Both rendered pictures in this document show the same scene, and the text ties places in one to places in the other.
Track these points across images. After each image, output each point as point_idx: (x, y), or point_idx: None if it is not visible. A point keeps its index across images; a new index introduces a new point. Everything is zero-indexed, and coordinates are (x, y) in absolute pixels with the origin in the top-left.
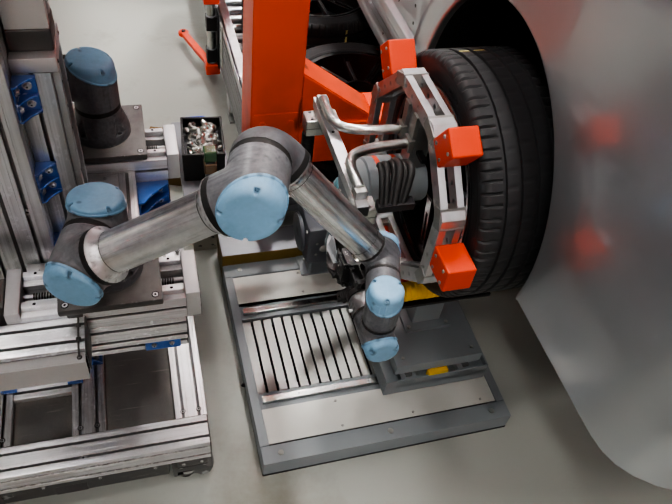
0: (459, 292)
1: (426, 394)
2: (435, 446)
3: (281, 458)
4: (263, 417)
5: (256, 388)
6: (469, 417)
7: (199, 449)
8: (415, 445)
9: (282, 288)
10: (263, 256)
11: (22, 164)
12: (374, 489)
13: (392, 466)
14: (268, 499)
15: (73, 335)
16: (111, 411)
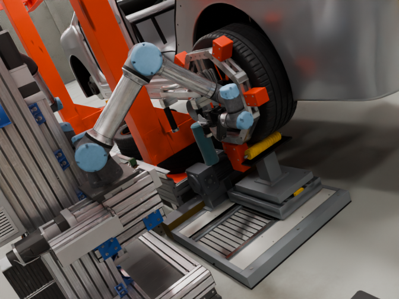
0: (269, 115)
1: (303, 208)
2: (326, 226)
3: (253, 270)
4: (231, 263)
5: (219, 256)
6: (330, 202)
7: (206, 280)
8: (316, 232)
9: (205, 220)
10: (187, 215)
11: (46, 147)
12: (312, 258)
13: (312, 245)
14: (262, 296)
15: (105, 212)
16: (150, 294)
